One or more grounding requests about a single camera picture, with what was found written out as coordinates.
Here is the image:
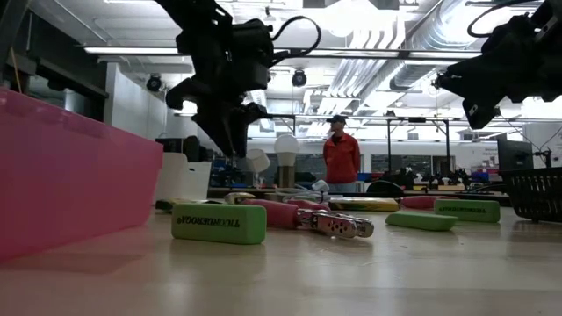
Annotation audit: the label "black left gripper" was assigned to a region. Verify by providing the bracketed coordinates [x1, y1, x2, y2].
[165, 17, 269, 158]

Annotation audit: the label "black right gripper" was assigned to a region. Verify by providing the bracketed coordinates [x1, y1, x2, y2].
[434, 47, 562, 131]

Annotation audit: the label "green Ticonderoga eraser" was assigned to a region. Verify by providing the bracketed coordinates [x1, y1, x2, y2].
[170, 202, 268, 246]
[433, 198, 501, 224]
[385, 212, 459, 233]

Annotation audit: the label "pink-handled metal pliers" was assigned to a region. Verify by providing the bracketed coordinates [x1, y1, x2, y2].
[240, 197, 376, 241]
[400, 195, 460, 211]

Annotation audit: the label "pink plastic tray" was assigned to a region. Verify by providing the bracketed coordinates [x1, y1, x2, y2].
[0, 86, 164, 263]

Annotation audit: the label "black background equipment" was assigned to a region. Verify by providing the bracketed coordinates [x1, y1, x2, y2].
[155, 134, 212, 164]

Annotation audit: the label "white faceted object on stand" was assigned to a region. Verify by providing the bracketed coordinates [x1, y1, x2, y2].
[244, 147, 272, 188]

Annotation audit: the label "black computer monitor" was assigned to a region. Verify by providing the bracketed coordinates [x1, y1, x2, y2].
[497, 138, 535, 172]

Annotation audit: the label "white plastic bin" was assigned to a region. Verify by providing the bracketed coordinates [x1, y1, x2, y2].
[154, 152, 213, 206]

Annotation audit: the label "white light bulb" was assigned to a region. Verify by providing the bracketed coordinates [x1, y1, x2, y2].
[274, 133, 300, 167]

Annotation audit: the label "black mesh basket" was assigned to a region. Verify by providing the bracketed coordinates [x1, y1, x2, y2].
[499, 166, 562, 224]

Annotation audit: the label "overhead LED light bar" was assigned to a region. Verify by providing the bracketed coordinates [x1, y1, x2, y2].
[83, 45, 482, 61]

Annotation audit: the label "person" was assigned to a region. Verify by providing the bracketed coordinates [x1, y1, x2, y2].
[322, 114, 362, 194]

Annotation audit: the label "black metal frame stand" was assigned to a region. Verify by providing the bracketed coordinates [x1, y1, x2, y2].
[267, 112, 298, 138]
[385, 115, 452, 176]

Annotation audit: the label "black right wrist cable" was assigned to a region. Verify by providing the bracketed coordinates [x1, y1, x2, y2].
[465, 0, 544, 40]

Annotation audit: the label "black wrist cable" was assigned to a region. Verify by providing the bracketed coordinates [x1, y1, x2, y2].
[465, 0, 544, 40]
[270, 16, 323, 67]

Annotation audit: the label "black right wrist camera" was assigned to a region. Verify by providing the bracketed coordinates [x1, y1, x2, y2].
[480, 15, 537, 58]

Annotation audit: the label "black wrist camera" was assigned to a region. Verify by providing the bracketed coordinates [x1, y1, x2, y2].
[236, 18, 276, 91]
[480, 15, 537, 58]

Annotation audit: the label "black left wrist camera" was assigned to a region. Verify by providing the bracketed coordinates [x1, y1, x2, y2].
[236, 18, 276, 91]

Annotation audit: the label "black aluminium table frame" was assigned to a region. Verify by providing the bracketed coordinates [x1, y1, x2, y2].
[205, 187, 513, 207]

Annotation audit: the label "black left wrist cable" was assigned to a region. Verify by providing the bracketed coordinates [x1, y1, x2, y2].
[270, 16, 323, 67]

